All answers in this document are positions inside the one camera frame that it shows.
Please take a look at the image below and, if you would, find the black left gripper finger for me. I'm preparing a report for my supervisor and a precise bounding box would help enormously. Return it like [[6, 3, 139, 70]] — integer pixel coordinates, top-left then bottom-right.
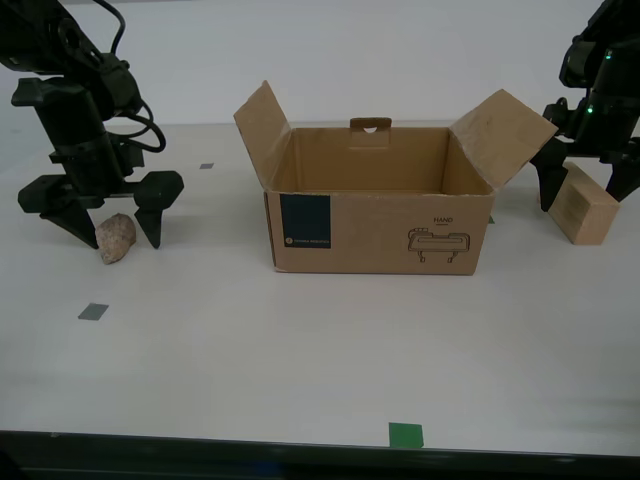
[[133, 171, 185, 250], [18, 174, 100, 250]]

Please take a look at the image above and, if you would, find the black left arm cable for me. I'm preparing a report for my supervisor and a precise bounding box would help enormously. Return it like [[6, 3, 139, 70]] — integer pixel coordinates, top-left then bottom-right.
[[92, 0, 167, 154]]

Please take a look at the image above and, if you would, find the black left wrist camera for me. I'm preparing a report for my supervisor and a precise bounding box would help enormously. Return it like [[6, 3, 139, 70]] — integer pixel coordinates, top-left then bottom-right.
[[117, 142, 147, 177]]

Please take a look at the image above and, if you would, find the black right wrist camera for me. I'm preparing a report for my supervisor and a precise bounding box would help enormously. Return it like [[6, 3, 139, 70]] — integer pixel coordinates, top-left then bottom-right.
[[543, 97, 574, 137]]

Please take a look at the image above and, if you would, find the light wooden block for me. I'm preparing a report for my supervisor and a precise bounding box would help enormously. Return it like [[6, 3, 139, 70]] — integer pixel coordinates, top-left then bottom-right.
[[537, 160, 622, 247]]

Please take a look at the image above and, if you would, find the green tape square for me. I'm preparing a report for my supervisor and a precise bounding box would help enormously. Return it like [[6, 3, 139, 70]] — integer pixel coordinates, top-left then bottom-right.
[[388, 422, 425, 449]]

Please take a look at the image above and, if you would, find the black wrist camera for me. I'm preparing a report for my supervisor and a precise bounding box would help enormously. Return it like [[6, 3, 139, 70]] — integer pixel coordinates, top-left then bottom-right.
[[117, 142, 147, 177], [543, 97, 574, 137]]

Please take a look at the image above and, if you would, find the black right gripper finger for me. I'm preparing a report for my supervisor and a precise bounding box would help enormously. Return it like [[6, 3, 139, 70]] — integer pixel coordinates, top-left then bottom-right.
[[599, 149, 640, 204], [530, 138, 571, 212]]

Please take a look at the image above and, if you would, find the brown cardboard box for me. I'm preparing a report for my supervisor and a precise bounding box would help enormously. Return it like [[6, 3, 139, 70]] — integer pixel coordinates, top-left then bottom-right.
[[232, 79, 559, 276]]

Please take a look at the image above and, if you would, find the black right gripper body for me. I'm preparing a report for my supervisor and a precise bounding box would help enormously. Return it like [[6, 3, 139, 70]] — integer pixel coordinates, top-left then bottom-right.
[[567, 87, 640, 162]]

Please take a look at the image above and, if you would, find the pinkish granite rock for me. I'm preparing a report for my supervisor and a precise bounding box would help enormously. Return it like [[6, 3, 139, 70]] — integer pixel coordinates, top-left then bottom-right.
[[94, 212, 138, 265]]

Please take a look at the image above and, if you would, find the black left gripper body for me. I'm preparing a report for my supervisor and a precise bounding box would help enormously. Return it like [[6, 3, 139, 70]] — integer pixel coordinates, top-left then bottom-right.
[[48, 134, 144, 207]]

